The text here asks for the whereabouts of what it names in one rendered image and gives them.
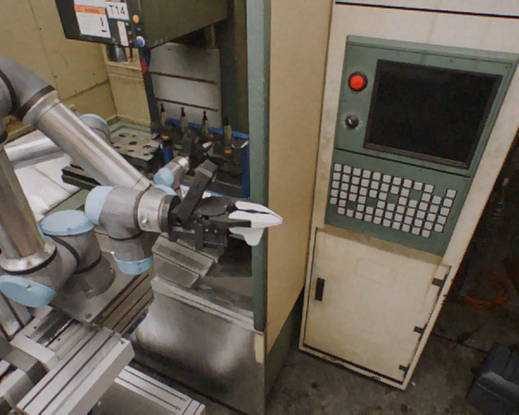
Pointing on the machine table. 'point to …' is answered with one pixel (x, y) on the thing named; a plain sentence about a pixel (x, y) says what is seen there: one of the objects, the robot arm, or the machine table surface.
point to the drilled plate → (138, 150)
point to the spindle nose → (118, 54)
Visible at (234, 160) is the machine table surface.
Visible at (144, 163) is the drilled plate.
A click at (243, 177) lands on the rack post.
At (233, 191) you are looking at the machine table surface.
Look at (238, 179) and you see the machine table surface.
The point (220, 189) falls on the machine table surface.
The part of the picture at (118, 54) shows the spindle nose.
